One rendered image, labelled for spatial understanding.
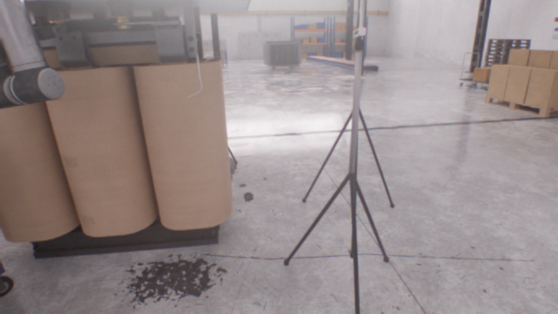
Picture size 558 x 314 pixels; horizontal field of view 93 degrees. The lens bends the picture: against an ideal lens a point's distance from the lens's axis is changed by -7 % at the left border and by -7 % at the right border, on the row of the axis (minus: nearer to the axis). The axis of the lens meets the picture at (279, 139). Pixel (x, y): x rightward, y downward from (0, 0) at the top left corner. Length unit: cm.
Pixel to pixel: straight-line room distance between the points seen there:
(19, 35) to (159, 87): 53
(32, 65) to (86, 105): 41
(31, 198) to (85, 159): 38
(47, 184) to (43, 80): 79
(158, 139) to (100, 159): 30
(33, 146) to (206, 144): 84
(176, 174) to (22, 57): 78
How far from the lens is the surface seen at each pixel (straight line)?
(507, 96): 656
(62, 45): 158
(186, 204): 160
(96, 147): 158
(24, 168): 181
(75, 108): 157
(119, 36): 154
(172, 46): 141
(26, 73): 120
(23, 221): 196
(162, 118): 143
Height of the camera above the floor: 115
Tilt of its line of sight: 19 degrees down
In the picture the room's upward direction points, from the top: 1 degrees counter-clockwise
